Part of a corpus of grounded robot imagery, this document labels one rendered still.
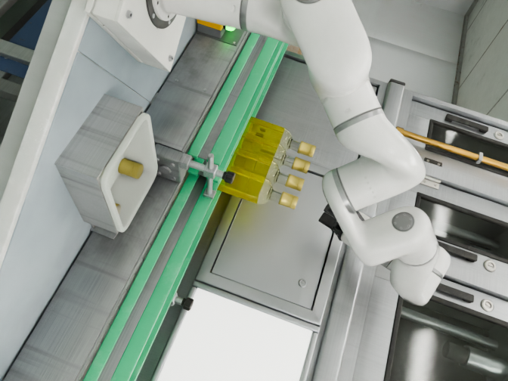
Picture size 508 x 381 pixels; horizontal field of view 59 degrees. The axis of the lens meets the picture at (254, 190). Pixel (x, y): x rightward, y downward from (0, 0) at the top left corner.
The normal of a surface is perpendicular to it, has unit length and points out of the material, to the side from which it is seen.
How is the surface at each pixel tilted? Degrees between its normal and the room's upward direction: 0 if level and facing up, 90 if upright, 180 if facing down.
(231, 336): 90
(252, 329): 90
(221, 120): 90
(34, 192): 0
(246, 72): 90
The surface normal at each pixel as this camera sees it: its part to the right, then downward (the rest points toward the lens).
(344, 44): -0.01, 0.00
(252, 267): 0.11, -0.50
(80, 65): 0.94, 0.33
